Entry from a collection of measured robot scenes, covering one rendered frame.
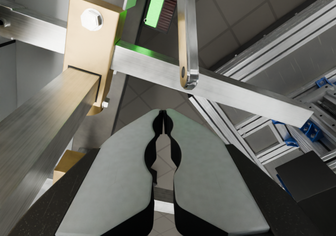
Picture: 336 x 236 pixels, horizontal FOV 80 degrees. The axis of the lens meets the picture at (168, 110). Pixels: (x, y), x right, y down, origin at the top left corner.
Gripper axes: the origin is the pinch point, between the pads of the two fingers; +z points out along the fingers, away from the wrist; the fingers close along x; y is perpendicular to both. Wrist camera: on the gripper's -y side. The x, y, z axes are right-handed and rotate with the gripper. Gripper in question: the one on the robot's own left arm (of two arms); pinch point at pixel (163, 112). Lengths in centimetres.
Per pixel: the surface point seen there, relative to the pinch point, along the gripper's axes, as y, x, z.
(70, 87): 1.2, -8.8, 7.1
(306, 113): 8.2, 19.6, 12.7
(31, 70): 7.8, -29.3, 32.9
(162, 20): -2.6, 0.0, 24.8
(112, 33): -2.9, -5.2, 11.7
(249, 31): 11, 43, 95
